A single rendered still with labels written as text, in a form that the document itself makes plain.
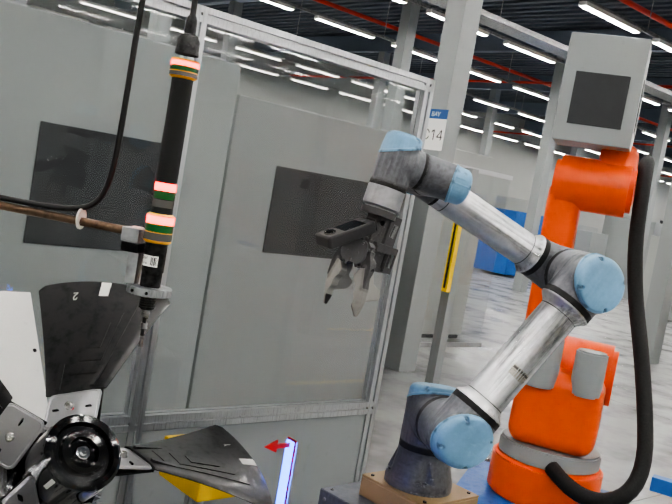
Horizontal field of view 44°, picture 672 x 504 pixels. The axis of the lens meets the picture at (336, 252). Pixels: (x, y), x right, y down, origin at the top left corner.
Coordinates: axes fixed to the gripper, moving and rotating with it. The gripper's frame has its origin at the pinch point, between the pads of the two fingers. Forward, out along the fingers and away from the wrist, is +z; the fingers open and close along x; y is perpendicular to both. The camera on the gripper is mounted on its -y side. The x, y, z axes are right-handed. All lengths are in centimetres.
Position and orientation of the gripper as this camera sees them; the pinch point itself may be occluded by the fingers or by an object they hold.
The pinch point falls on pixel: (338, 304)
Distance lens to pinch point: 162.8
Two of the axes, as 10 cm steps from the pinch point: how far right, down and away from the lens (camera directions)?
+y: 7.1, 2.4, 6.6
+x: -6.2, -2.2, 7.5
